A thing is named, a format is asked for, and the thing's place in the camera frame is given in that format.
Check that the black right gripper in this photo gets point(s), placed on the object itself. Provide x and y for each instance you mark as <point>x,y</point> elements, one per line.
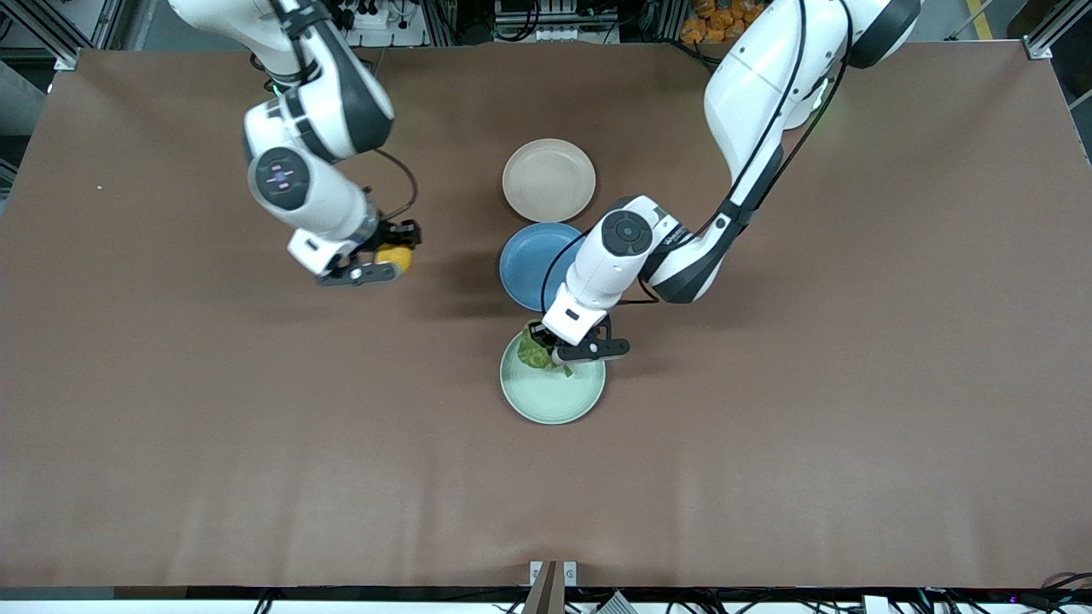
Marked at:
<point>394,233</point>

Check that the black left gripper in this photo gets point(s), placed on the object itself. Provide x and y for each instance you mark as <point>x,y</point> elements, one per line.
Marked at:
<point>547,339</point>

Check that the green lettuce leaf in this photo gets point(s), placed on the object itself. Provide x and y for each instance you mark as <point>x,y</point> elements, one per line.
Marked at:
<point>537,356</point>

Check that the yellow lemon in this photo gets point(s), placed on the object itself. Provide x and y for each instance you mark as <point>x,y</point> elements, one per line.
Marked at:
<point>394,259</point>

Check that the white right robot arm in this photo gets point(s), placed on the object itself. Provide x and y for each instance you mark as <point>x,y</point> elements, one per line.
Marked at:
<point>316,196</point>

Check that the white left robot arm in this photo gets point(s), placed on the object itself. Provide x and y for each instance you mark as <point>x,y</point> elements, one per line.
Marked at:
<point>751,94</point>

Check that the pale green round plate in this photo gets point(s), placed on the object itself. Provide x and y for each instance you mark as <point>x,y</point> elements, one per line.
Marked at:
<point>554,396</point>

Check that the blue round plate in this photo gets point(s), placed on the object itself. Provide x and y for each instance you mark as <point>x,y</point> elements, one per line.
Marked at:
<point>525,264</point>

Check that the beige round plate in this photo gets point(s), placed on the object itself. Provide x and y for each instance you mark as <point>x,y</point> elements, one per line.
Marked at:
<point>548,180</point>

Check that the white power strip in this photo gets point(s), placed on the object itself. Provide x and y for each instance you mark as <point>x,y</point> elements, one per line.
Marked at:
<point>384,17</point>

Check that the brown table cover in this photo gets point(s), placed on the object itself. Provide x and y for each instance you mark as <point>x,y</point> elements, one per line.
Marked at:
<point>341,495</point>

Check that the grey ribbed box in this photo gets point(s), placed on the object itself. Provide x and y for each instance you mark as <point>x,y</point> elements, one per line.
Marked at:
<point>612,605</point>

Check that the orange snack bag pile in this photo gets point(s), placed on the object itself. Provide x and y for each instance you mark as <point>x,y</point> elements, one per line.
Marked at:
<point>712,21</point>

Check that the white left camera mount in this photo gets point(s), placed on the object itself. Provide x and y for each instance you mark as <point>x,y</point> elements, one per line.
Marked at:
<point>577,317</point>

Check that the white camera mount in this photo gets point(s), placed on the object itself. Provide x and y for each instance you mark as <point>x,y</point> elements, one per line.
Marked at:
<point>577,317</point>
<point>320,250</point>

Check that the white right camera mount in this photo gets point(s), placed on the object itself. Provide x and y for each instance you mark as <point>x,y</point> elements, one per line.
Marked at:
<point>320,250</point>

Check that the metal stand bracket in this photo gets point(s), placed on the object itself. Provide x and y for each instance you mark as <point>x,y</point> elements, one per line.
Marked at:
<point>546,588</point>

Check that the aluminium frame post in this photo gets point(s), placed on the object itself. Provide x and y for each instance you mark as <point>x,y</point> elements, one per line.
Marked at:
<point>1036,47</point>
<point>66,60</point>

